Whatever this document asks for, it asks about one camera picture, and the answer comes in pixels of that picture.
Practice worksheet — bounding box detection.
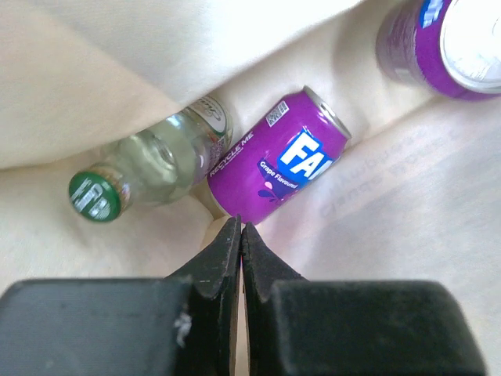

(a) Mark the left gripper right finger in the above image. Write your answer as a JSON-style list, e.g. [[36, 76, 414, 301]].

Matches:
[[240, 224, 487, 375]]

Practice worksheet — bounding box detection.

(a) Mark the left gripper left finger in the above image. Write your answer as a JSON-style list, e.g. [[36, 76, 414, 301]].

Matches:
[[1, 217, 241, 375]]

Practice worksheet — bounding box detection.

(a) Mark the clear glass bottle green cap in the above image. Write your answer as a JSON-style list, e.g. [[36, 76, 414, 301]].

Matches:
[[68, 96, 233, 222]]

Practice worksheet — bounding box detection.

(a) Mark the cream canvas tote bag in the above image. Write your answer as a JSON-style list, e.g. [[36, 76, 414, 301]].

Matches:
[[1, 1, 500, 375]]

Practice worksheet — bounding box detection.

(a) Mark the purple Fanta can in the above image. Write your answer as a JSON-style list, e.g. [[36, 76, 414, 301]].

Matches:
[[376, 1, 500, 101], [207, 86, 351, 224]]

